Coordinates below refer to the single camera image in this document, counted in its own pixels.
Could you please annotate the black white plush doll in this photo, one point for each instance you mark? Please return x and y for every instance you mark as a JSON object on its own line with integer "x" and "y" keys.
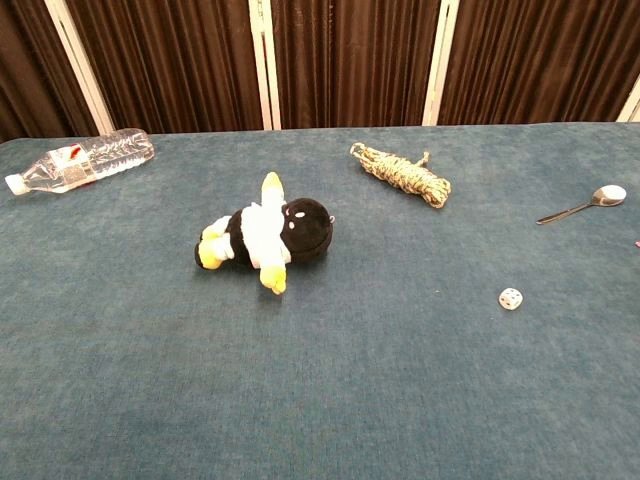
{"x": 265, "y": 230}

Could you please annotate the blue table cloth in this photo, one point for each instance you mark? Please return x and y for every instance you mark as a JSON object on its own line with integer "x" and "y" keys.
{"x": 320, "y": 350}

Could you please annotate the white die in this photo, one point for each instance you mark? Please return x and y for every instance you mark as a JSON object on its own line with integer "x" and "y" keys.
{"x": 510, "y": 299}

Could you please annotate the dark brown pleated curtain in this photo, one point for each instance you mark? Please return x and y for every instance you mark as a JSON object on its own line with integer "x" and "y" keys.
{"x": 175, "y": 60}

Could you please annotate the clear plastic water bottle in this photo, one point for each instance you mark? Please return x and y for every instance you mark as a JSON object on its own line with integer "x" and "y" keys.
{"x": 95, "y": 157}

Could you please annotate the metal spoon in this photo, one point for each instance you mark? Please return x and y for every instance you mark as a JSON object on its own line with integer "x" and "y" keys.
{"x": 602, "y": 198}

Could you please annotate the white screen frame post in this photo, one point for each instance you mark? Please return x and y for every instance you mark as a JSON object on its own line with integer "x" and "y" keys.
{"x": 440, "y": 62}
{"x": 630, "y": 107}
{"x": 265, "y": 65}
{"x": 82, "y": 65}

